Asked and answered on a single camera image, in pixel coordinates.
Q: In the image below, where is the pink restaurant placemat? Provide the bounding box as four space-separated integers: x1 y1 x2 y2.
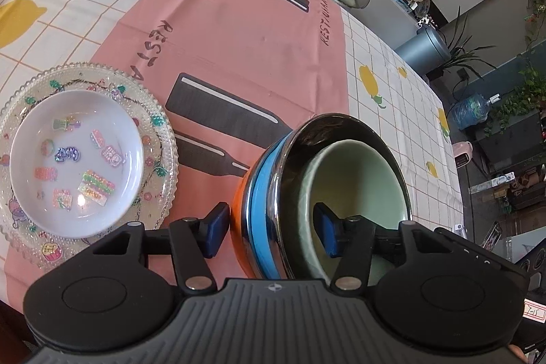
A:
1 0 348 309

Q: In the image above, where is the pink space heater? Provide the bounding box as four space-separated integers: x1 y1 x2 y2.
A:
452 141 473 169

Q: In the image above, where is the clear painted glass plate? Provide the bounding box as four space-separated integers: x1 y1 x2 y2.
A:
1 63 178 270

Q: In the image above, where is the potted green plant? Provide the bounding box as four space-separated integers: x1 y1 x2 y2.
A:
439 8 496 78

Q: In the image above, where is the orange steel bowl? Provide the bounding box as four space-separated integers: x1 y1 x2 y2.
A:
230 137 287 280

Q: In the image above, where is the small white sticker plate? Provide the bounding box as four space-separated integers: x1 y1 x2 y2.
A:
9 90 143 238

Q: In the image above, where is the blue steel bowl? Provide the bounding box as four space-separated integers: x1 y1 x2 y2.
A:
268 113 412 279

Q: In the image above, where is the lemon check tablecloth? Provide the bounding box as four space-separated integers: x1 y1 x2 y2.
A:
1 0 463 309

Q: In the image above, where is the grey trash can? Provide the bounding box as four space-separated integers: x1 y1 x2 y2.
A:
395 25 451 75

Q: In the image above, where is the green ceramic bowl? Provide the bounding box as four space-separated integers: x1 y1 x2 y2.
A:
286 140 410 282

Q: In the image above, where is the blue water jug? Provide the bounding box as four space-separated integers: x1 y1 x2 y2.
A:
452 93 501 130

